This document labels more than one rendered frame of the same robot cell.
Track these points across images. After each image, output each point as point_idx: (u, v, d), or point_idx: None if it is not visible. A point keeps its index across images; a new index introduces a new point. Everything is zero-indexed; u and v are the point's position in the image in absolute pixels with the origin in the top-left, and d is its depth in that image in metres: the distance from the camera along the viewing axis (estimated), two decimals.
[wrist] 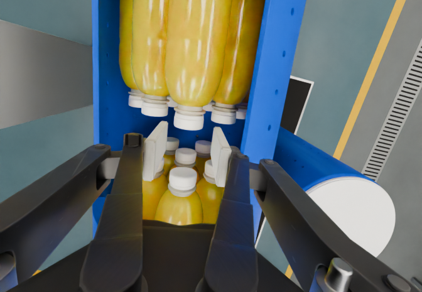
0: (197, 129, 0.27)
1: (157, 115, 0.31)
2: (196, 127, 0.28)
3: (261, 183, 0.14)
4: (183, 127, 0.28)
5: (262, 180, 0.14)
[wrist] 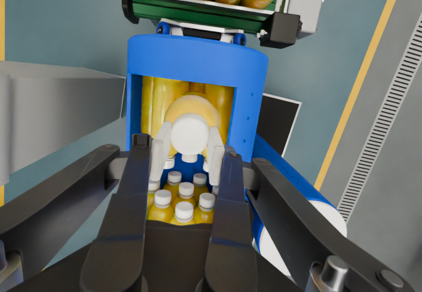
0: (203, 129, 0.21)
1: (167, 167, 0.47)
2: (201, 135, 0.21)
3: (253, 181, 0.14)
4: (184, 129, 0.21)
5: (254, 179, 0.14)
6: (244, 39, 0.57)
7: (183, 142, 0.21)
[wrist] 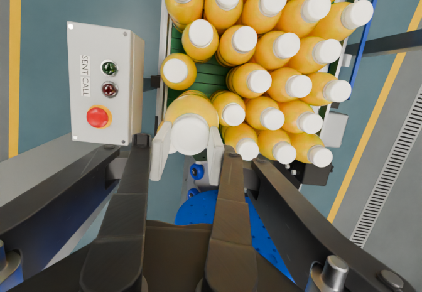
0: (203, 129, 0.21)
1: None
2: (201, 135, 0.21)
3: (253, 181, 0.14)
4: (184, 129, 0.21)
5: (254, 179, 0.14)
6: None
7: (183, 142, 0.21)
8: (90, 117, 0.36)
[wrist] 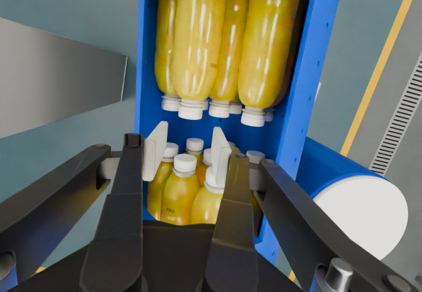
0: None
1: (194, 118, 0.34)
2: None
3: (261, 183, 0.14)
4: None
5: (262, 180, 0.14)
6: None
7: None
8: None
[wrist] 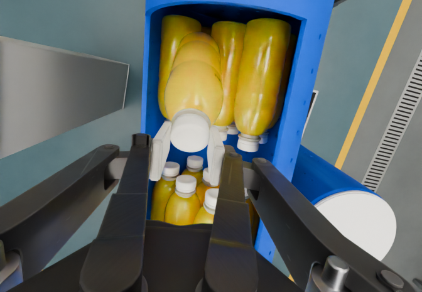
0: None
1: (197, 132, 0.20)
2: None
3: (254, 181, 0.14)
4: None
5: (255, 179, 0.14)
6: None
7: None
8: None
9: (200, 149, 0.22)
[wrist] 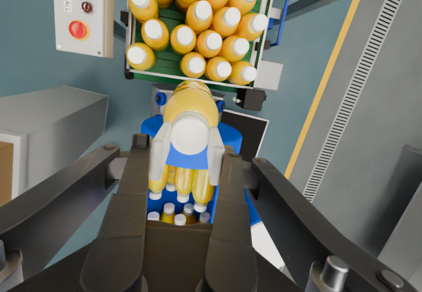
0: (158, 26, 0.50)
1: (198, 128, 0.20)
2: (157, 28, 0.50)
3: (254, 181, 0.14)
4: (151, 25, 0.49)
5: (255, 179, 0.14)
6: (223, 104, 0.74)
7: (150, 31, 0.50)
8: (72, 28, 0.47)
9: (200, 149, 0.21)
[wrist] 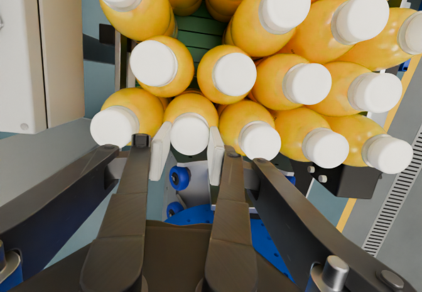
0: (167, 54, 0.18)
1: (198, 127, 0.20)
2: (164, 61, 0.19)
3: (254, 181, 0.14)
4: (146, 54, 0.18)
5: (255, 179, 0.14)
6: (294, 182, 0.40)
7: (145, 69, 0.19)
8: None
9: (200, 149, 0.21)
